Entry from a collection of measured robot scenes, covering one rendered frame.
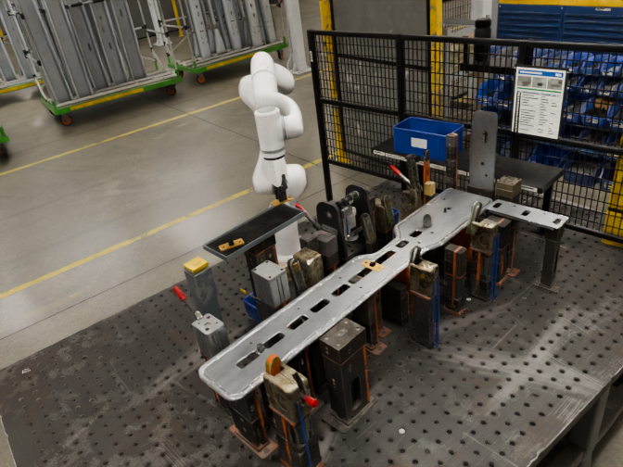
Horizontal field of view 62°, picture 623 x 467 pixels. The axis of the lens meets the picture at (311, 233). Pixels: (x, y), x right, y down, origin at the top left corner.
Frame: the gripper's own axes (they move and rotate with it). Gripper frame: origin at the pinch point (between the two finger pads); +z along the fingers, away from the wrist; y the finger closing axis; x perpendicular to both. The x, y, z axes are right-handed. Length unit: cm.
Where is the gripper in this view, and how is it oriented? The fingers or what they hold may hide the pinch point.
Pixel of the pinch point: (280, 194)
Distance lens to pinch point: 189.4
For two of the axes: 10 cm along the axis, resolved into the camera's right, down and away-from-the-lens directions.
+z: 1.2, 8.5, 5.1
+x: 8.6, -3.5, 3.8
